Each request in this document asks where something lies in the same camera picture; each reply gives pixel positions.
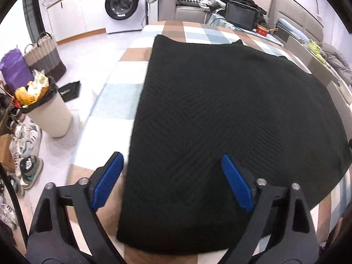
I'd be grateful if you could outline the black knit sweater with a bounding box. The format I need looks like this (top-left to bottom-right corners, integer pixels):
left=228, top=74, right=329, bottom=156
left=116, top=35, right=351, bottom=255

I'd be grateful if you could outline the black clothes pile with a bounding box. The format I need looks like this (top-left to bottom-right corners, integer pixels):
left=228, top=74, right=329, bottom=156
left=220, top=0, right=268, bottom=27

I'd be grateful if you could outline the black teal sneaker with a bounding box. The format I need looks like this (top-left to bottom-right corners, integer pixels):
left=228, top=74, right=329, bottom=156
left=20, top=155, right=44, bottom=189

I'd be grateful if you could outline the plaid checkered blanket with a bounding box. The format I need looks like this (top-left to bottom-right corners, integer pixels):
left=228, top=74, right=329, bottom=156
left=67, top=21, right=351, bottom=263

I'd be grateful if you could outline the white green sneaker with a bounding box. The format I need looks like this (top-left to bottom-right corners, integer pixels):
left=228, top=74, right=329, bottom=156
left=9, top=120, right=42, bottom=159

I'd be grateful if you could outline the beige trash bin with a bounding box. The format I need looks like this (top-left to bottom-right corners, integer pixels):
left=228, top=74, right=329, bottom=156
left=21, top=77, right=73, bottom=138

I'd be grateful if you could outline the black tray on floor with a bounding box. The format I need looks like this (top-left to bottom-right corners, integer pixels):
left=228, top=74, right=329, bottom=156
left=59, top=81, right=81, bottom=103

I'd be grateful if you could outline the purple bag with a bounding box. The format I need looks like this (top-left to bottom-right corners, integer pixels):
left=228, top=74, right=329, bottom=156
left=1, top=48, right=33, bottom=94

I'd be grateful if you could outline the woven laundry basket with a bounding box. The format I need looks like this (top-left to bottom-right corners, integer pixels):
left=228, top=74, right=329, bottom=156
left=24, top=32, right=66, bottom=82

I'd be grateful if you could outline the green toy on bed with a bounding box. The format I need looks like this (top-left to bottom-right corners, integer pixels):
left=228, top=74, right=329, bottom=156
left=308, top=39, right=326, bottom=64

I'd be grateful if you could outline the red instant noodle cup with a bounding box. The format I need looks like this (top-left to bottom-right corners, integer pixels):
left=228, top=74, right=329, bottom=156
left=256, top=24, right=269, bottom=37

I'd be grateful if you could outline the grey bed with headboard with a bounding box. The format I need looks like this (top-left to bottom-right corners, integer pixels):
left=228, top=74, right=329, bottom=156
left=270, top=0, right=352, bottom=86

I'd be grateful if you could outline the black monitor screen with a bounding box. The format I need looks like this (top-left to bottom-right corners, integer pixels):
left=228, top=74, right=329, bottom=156
left=224, top=1, right=258, bottom=30

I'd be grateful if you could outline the white kitchen cabinet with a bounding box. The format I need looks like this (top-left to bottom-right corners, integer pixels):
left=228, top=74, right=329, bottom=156
left=47, top=0, right=105, bottom=41

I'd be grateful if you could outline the white washing machine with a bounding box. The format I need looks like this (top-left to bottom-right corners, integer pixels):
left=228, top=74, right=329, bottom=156
left=102, top=0, right=147, bottom=34

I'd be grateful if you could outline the grey sofa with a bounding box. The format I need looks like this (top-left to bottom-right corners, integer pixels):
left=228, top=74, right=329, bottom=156
left=158, top=0, right=212, bottom=24

